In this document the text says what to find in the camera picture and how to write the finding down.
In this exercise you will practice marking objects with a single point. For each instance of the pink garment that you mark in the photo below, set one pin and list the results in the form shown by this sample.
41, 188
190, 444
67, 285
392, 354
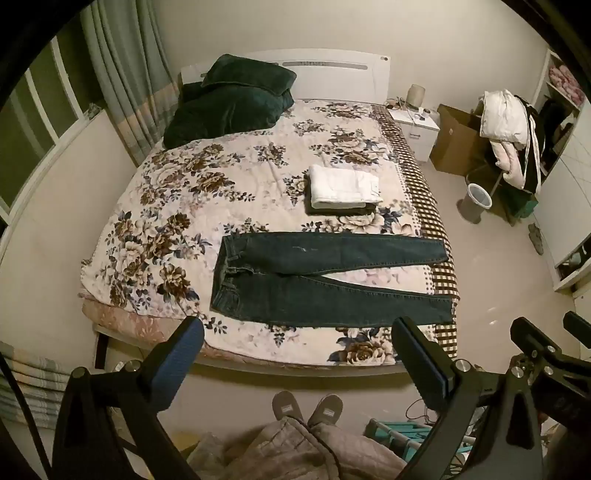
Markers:
510, 161

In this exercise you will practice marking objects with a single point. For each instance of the grey trash bin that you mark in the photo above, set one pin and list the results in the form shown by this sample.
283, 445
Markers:
473, 207

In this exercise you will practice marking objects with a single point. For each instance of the pink folded blanket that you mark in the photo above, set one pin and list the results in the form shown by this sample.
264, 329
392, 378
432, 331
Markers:
565, 81

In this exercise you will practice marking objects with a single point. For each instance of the green cloth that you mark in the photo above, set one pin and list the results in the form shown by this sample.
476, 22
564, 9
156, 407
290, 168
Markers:
521, 205

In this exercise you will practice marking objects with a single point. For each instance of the person's grey slipper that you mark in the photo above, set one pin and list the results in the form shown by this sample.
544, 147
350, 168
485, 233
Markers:
286, 406
325, 410

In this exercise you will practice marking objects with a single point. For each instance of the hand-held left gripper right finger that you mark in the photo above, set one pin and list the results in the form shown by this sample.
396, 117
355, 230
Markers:
429, 369

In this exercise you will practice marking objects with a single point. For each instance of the folded dark cloth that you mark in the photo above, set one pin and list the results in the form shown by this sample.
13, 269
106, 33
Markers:
341, 210

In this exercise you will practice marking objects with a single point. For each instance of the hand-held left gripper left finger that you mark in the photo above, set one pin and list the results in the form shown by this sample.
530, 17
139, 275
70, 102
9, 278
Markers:
178, 364

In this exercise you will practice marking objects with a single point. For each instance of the black garment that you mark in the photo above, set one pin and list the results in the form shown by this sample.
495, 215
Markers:
533, 138

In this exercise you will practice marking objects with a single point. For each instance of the person's quilted trousers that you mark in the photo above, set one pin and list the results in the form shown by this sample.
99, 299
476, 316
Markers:
295, 452

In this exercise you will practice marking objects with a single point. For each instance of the teal rack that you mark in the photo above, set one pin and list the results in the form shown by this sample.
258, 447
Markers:
401, 431

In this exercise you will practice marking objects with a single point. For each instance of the white puffy jacket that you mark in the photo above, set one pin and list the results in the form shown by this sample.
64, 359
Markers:
503, 115

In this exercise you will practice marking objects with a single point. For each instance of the pink floral mattress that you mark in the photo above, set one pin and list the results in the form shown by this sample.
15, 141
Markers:
120, 318

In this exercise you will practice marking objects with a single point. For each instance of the white headboard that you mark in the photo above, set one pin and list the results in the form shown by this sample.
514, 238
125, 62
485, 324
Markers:
332, 74

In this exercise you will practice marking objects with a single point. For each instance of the white nightstand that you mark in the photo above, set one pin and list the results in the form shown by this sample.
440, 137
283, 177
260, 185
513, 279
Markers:
422, 134

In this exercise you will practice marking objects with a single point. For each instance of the folded white pants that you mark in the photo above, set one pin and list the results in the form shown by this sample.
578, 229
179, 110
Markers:
341, 184

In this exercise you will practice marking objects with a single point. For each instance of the person's left grey slipper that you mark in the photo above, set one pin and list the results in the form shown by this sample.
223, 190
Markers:
286, 406

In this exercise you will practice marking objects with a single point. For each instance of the white wardrobe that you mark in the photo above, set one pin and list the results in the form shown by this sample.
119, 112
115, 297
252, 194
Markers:
572, 207

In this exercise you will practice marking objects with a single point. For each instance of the dark bed frame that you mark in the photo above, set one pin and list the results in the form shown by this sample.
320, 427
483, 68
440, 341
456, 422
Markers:
99, 346

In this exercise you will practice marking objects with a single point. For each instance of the grey floor slipper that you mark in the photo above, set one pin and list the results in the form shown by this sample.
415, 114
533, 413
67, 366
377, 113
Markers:
536, 237

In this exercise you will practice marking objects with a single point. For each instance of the white framed window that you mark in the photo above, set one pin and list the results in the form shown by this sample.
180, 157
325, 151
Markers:
41, 115

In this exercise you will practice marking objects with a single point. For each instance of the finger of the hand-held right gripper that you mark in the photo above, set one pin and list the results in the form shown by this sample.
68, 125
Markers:
579, 323
533, 339

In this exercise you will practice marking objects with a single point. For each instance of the small table lamp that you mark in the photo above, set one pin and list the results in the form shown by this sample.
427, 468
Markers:
415, 97

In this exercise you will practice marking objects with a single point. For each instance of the dark blue jeans pants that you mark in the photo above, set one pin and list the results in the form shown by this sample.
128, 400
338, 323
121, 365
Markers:
323, 254

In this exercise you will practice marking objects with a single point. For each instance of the person's right grey slipper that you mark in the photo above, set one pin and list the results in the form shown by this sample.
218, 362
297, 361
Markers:
325, 410

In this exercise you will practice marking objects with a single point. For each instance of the dark green velvet pillow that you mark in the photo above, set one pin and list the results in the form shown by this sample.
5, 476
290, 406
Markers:
217, 115
249, 76

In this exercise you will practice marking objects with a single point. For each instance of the brown cardboard box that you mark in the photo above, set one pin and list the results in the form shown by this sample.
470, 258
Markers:
455, 138

